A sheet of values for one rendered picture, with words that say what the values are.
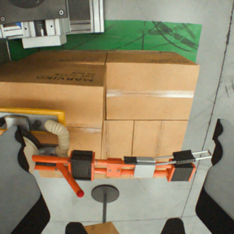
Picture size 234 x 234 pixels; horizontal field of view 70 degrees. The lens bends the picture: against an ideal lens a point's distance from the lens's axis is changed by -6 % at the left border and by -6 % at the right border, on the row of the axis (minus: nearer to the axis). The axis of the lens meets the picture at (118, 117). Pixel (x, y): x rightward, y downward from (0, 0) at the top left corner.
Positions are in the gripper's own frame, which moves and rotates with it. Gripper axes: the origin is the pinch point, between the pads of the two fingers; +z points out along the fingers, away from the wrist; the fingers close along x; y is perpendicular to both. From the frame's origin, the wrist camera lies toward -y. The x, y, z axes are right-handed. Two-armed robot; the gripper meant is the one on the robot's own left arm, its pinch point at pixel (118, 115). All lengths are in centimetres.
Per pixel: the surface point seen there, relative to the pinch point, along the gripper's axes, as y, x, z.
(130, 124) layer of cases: 60, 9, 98
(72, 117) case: 31, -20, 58
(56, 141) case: 44, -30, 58
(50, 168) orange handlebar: 38, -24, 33
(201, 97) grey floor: 64, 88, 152
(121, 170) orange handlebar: 40, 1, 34
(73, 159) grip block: 32.5, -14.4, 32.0
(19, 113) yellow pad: 22, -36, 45
